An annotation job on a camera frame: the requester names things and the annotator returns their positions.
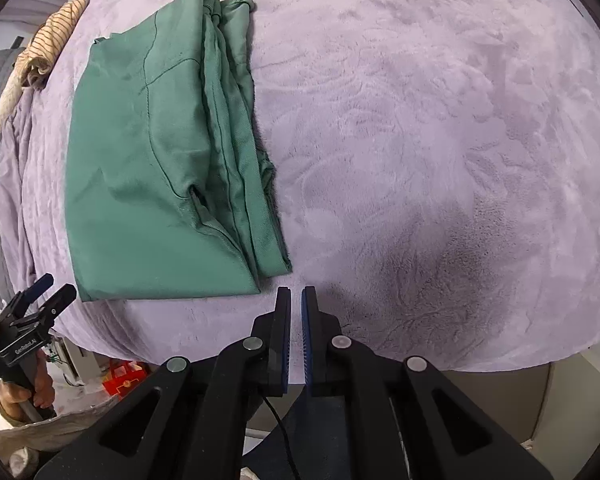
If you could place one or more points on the cream knit pillow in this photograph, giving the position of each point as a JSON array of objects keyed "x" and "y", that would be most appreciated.
[{"x": 11, "y": 94}]

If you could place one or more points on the striped beige folded garment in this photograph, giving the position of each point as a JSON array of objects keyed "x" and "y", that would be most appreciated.
[{"x": 37, "y": 60}]

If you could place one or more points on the red box on floor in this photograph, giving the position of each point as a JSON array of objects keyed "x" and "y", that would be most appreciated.
[{"x": 123, "y": 376}]

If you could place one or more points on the person's left hand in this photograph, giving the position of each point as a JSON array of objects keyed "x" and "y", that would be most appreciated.
[{"x": 12, "y": 396}]

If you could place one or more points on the green work jacket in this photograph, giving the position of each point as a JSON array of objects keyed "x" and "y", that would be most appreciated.
[{"x": 169, "y": 193}]

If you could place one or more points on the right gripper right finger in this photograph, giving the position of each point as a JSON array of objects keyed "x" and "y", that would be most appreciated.
[{"x": 405, "y": 419}]

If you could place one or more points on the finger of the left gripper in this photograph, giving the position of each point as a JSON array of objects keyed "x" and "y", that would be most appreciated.
[
  {"x": 53, "y": 307},
  {"x": 22, "y": 301}
]

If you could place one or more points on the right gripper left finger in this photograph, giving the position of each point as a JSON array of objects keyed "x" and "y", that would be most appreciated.
[{"x": 188, "y": 419}]

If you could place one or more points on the lavender plush bed blanket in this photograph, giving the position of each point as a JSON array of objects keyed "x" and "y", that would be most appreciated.
[{"x": 436, "y": 179}]

